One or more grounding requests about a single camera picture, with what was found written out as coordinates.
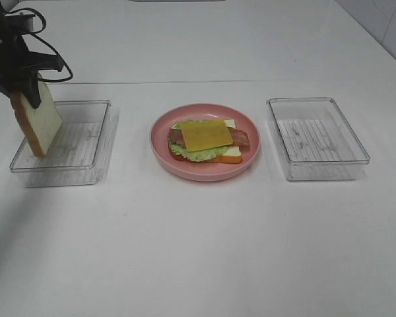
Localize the pink plate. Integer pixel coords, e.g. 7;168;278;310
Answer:
150;103;261;182

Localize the clear plastic tray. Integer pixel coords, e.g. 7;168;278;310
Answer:
9;100;118;188
267;97;370;182

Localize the bread slice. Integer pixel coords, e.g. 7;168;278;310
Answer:
169;119;244;164
10;82;63;157

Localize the green lettuce leaf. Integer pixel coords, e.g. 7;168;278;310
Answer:
167;120;232;162

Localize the yellow cheese slice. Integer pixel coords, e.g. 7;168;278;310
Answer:
176;120;233;152

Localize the dark brown bacon strip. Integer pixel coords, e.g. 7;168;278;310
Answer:
168;129;185;148

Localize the pink bacon strip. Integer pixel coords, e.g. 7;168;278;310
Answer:
168;127;249;147

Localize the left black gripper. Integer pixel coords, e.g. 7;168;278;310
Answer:
0;2;63;109

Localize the left clear plastic tray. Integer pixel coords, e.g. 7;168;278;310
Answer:
9;100;118;188

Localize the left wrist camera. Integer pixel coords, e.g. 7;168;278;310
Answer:
5;13;36;34

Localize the right clear plastic tray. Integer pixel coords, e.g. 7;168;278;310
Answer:
267;97;370;182

